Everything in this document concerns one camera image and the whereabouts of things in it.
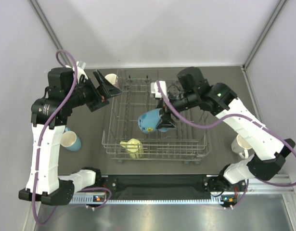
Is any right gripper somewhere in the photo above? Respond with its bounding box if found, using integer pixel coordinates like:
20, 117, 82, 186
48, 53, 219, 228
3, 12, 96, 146
155, 90, 198, 128

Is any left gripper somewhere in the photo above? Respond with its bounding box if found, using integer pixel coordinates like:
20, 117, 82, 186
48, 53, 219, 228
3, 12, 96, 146
65, 69, 122, 112

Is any blue floral mug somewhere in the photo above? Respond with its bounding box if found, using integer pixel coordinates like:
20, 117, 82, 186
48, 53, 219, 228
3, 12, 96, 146
138, 108, 169, 134

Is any yellow mug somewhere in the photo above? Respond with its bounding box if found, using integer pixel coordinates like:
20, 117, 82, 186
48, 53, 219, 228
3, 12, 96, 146
120, 139, 144, 159

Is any plain blue mug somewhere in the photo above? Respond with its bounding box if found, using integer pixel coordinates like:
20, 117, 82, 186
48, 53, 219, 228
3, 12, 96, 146
61, 128, 82, 152

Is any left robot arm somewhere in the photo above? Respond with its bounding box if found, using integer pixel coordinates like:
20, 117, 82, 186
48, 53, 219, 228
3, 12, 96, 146
18, 67, 122, 206

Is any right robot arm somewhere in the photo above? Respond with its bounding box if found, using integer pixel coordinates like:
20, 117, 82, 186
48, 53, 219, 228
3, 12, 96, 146
151, 66, 296, 191

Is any pink mug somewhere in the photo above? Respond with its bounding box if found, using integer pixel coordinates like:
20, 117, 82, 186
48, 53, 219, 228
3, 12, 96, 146
105, 73, 120, 91

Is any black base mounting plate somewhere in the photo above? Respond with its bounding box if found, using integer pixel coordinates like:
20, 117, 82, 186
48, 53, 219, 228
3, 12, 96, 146
75, 174, 246, 193

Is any white mug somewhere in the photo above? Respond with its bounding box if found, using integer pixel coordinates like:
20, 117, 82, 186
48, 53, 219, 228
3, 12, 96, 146
231, 134, 252, 159

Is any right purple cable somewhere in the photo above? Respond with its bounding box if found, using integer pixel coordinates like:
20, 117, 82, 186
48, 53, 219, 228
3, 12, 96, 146
156, 80, 296, 209

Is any purple cable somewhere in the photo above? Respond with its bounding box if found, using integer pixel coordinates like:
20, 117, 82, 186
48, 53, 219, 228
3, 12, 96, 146
31, 50, 112, 224
156, 80, 296, 209

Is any grey wire dish rack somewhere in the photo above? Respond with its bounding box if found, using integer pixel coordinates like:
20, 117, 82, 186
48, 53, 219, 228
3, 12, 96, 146
102, 68, 211, 164

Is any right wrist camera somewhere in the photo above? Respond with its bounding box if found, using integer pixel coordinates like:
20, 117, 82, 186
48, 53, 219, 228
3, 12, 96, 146
150, 80, 167, 99

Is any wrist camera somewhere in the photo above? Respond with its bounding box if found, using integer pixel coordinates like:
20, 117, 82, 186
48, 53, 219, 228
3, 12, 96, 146
76, 61, 88, 82
150, 80, 167, 99

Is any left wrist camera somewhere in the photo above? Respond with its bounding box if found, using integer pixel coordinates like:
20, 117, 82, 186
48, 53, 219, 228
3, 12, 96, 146
76, 61, 88, 82

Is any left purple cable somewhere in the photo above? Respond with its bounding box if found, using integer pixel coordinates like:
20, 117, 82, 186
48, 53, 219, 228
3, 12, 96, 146
31, 50, 112, 224

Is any aluminium frame rail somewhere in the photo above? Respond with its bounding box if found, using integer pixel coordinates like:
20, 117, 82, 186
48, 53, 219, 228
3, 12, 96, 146
69, 175, 293, 208

